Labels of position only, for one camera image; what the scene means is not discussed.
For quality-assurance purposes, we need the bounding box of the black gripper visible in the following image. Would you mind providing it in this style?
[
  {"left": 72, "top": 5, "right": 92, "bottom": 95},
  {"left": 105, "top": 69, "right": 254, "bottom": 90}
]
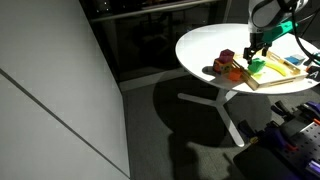
[{"left": 243, "top": 33, "right": 270, "bottom": 64}]

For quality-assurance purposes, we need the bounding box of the dark green block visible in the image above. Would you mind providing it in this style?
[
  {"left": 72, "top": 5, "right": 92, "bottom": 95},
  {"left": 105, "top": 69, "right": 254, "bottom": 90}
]
[{"left": 248, "top": 58, "right": 266, "bottom": 74}]

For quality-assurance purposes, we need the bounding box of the yellow banana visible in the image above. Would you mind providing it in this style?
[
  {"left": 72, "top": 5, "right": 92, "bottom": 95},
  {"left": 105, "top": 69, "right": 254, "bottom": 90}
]
[{"left": 264, "top": 61, "right": 287, "bottom": 76}]

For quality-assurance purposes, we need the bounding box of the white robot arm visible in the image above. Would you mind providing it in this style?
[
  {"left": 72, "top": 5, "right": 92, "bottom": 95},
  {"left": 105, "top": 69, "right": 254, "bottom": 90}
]
[{"left": 243, "top": 0, "right": 308, "bottom": 64}]

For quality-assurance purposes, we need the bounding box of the wooden tray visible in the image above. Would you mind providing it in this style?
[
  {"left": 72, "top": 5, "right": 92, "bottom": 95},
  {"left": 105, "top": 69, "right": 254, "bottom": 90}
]
[{"left": 233, "top": 51, "right": 308, "bottom": 90}]

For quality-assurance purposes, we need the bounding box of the light green block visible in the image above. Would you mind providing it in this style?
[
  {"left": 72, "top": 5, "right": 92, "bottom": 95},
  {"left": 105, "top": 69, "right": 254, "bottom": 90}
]
[{"left": 251, "top": 73, "right": 263, "bottom": 80}]

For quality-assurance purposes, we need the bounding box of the magenta block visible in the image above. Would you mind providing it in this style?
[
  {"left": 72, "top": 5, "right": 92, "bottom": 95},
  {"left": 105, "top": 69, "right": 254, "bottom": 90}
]
[{"left": 219, "top": 49, "right": 234, "bottom": 63}]

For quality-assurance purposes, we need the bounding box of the red orange block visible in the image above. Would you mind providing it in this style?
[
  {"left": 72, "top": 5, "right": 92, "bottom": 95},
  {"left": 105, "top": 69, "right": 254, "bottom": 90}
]
[{"left": 228, "top": 68, "right": 242, "bottom": 81}]

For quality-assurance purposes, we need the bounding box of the orange number cube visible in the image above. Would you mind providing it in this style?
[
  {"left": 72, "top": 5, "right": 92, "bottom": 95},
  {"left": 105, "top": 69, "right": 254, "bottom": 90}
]
[{"left": 213, "top": 58, "right": 232, "bottom": 74}]

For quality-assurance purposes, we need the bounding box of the grey blue block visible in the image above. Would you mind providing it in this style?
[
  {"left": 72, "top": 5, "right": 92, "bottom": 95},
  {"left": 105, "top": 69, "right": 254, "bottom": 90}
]
[{"left": 286, "top": 54, "right": 305, "bottom": 66}]

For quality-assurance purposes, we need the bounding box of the white round table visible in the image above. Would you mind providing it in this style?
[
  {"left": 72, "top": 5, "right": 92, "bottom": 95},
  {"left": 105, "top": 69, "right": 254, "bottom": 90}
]
[{"left": 175, "top": 23, "right": 319, "bottom": 147}]

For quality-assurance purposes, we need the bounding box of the black perforated cart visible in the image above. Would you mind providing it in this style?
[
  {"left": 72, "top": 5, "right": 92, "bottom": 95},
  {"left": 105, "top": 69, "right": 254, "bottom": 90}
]
[{"left": 233, "top": 101, "right": 320, "bottom": 180}]

